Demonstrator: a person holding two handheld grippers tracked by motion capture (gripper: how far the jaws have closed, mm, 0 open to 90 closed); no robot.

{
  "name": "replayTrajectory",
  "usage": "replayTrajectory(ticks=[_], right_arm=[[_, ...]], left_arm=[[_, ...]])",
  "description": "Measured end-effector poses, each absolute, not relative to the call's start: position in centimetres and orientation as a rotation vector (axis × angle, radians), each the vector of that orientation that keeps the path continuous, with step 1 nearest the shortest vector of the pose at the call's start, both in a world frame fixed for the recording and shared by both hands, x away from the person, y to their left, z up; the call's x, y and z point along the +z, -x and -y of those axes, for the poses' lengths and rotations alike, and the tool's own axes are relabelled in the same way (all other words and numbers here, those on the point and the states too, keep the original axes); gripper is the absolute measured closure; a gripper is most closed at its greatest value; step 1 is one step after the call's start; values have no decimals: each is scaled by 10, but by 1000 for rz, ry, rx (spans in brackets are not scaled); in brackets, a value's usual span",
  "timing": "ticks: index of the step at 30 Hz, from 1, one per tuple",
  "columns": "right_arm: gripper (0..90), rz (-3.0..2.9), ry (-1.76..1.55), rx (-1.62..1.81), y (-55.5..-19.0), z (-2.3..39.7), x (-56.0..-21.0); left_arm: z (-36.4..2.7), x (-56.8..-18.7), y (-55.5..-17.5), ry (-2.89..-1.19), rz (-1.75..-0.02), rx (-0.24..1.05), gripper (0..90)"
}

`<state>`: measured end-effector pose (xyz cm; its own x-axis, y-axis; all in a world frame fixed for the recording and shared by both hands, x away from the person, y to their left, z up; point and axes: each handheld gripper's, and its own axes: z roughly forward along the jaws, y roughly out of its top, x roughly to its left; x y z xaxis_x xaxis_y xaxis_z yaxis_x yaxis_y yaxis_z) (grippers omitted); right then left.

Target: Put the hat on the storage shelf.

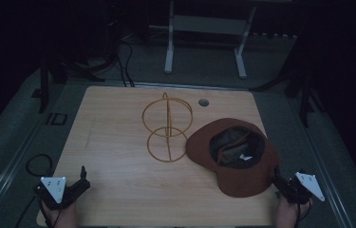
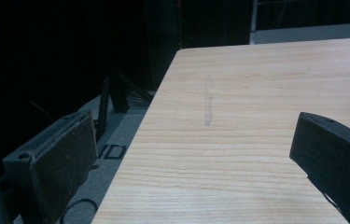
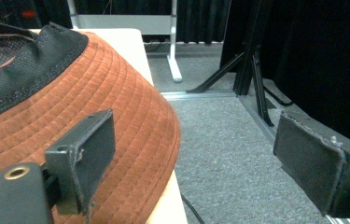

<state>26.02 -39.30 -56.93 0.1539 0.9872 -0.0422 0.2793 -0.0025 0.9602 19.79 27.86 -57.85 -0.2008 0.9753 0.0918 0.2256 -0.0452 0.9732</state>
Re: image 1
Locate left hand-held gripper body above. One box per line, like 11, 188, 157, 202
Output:
33, 176, 91, 212

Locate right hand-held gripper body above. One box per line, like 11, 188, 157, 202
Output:
279, 171, 327, 205

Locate brown brimmed hat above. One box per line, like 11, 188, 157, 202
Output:
185, 117, 281, 199

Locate person's left hand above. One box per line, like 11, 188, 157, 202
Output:
43, 200, 79, 228

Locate person's right hand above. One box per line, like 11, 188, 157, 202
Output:
274, 197, 310, 228

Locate black tripod stand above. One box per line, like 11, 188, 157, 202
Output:
31, 55, 106, 114
251, 47, 327, 128

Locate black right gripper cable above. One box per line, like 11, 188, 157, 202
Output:
294, 202, 312, 228

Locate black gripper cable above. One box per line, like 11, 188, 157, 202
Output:
14, 191, 64, 228
294, 202, 312, 228

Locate black looped floor cable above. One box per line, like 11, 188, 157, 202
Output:
25, 153, 54, 178

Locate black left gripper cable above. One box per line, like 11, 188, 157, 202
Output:
14, 191, 64, 228

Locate yellow wire hat stand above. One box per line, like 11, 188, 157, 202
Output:
141, 91, 195, 163

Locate black hanging cables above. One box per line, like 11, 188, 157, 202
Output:
115, 18, 136, 88

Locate white metal frame stand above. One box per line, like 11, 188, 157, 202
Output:
163, 0, 259, 80

